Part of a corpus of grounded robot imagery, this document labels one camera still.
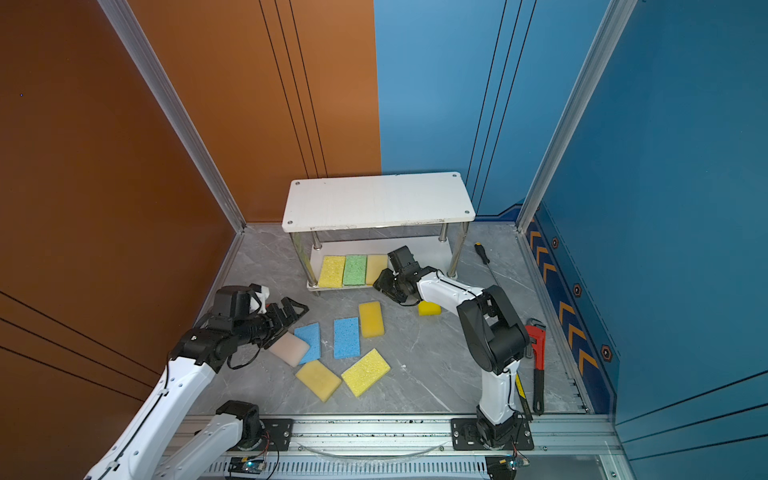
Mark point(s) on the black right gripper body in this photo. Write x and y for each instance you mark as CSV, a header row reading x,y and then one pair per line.
x,y
395,279

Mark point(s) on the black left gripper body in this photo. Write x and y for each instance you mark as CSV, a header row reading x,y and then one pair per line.
x,y
273,320

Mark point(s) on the pale yellow orange sponge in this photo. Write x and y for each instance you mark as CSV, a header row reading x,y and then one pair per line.
x,y
376,263

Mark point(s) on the yellow foam sponge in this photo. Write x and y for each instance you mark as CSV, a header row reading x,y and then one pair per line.
x,y
371,320

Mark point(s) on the yellow green textured sponge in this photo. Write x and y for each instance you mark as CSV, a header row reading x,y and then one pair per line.
x,y
332,272

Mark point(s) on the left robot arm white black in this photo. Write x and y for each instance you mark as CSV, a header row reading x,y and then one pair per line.
x,y
236,425

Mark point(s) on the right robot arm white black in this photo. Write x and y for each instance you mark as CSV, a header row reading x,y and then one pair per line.
x,y
495,335

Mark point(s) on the white two-tier shelf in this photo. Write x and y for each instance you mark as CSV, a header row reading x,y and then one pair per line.
x,y
378,202

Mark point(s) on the light blue sponge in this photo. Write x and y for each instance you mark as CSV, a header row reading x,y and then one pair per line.
x,y
311,335

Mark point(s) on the pink beige sponge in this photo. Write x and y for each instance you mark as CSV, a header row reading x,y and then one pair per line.
x,y
289,349

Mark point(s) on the small bright yellow sponge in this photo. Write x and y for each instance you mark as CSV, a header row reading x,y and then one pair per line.
x,y
426,308

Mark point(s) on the blue textured sponge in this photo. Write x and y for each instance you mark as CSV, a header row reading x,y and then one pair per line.
x,y
346,338

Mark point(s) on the black yellow screwdriver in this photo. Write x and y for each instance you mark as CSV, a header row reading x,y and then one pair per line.
x,y
482,254

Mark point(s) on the dark yellow sponge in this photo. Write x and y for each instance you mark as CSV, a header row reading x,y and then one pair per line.
x,y
320,380

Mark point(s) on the large yellow textured sponge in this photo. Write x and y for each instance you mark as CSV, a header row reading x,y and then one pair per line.
x,y
367,371

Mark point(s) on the red pipe wrench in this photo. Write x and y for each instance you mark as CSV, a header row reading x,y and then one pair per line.
x,y
537,334

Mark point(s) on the green circuit board left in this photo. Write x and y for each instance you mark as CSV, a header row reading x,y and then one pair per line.
x,y
246,465

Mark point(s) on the green circuit board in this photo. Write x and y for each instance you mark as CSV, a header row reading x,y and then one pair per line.
x,y
246,465
511,465

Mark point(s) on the yellow black tape measure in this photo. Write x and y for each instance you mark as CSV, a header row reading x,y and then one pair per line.
x,y
523,399

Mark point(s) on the green circuit board right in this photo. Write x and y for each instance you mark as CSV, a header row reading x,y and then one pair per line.
x,y
511,465

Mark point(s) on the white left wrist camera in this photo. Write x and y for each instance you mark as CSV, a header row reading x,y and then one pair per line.
x,y
258,298

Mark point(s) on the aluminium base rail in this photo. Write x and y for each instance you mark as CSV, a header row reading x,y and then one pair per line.
x,y
435,446

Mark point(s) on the aluminium corner post left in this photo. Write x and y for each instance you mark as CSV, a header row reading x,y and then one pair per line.
x,y
126,25

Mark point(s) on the aluminium corner post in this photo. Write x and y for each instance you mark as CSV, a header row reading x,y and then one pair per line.
x,y
126,25
608,34

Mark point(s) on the aluminium corner post right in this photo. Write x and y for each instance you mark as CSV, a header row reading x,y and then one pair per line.
x,y
608,34

